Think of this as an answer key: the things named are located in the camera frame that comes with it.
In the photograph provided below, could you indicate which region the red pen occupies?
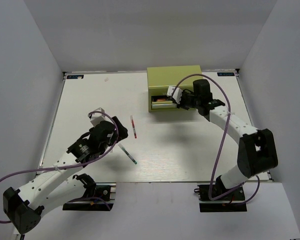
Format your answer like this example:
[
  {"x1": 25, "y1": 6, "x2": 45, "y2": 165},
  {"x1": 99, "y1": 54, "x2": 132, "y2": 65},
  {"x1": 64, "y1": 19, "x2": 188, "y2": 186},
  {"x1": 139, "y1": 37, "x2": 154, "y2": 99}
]
[{"x1": 130, "y1": 115, "x2": 137, "y2": 139}]

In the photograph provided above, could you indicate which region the green metal drawer toolbox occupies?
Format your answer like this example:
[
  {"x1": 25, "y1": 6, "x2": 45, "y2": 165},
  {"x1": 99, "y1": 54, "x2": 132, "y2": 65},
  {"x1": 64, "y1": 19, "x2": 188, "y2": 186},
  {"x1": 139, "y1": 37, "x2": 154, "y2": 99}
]
[{"x1": 147, "y1": 65, "x2": 202, "y2": 112}]

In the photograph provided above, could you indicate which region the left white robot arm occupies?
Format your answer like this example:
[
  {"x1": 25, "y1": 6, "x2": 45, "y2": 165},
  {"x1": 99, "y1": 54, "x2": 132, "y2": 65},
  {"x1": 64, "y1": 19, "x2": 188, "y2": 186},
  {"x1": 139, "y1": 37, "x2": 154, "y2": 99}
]
[{"x1": 3, "y1": 116, "x2": 129, "y2": 235}]

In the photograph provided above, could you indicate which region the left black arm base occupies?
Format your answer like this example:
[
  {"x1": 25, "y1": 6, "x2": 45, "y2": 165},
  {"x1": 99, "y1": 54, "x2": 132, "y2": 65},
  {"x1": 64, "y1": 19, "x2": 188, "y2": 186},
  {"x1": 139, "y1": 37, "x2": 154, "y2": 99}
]
[{"x1": 62, "y1": 183, "x2": 117, "y2": 212}]

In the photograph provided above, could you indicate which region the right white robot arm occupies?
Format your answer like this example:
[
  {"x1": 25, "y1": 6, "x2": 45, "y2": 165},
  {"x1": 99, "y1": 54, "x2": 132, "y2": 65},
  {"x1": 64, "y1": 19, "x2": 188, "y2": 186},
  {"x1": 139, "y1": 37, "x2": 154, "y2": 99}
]
[{"x1": 179, "y1": 79, "x2": 278, "y2": 200}]

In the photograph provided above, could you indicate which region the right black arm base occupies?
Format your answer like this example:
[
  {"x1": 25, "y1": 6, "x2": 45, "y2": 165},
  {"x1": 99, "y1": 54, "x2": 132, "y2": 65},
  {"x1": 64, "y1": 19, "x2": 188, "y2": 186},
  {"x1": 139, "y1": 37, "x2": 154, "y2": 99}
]
[{"x1": 193, "y1": 184, "x2": 247, "y2": 213}]

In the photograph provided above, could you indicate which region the green pen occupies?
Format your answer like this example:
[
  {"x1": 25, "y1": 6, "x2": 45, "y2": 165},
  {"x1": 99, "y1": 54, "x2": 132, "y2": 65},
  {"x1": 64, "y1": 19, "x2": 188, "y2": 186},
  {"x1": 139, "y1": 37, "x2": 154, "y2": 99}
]
[{"x1": 118, "y1": 143, "x2": 138, "y2": 165}]

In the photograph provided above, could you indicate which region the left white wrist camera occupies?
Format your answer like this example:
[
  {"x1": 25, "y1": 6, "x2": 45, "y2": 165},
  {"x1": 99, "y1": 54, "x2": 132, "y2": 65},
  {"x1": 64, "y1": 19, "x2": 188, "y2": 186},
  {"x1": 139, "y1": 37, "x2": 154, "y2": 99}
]
[{"x1": 88, "y1": 107, "x2": 106, "y2": 127}]

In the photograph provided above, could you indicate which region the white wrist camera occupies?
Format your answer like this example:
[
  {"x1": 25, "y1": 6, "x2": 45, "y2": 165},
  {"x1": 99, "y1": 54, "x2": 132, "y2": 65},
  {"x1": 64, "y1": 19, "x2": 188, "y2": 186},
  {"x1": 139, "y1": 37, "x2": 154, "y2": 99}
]
[
  {"x1": 88, "y1": 107, "x2": 106, "y2": 127},
  {"x1": 166, "y1": 86, "x2": 183, "y2": 104}
]

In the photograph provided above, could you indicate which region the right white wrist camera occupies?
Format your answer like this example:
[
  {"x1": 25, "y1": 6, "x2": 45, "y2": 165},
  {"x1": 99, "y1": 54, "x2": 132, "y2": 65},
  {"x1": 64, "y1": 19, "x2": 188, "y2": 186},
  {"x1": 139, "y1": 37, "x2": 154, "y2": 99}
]
[{"x1": 166, "y1": 86, "x2": 183, "y2": 104}]

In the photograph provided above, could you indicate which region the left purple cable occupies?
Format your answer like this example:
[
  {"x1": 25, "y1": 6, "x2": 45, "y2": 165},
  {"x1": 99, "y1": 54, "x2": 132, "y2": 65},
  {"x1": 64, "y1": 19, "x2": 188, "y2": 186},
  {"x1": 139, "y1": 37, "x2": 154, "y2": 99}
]
[{"x1": 0, "y1": 111, "x2": 121, "y2": 223}]

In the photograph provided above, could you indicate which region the purple cable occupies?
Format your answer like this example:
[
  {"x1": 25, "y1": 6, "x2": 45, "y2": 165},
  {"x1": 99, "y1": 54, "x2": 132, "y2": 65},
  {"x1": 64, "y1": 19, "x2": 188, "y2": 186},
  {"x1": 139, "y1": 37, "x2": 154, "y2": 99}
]
[
  {"x1": 171, "y1": 73, "x2": 261, "y2": 207},
  {"x1": 0, "y1": 111, "x2": 121, "y2": 223}
]

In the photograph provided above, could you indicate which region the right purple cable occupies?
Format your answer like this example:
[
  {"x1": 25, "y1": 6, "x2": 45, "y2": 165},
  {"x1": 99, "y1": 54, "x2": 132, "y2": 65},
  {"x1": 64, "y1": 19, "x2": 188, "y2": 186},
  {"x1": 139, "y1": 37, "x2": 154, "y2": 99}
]
[{"x1": 171, "y1": 73, "x2": 261, "y2": 207}]

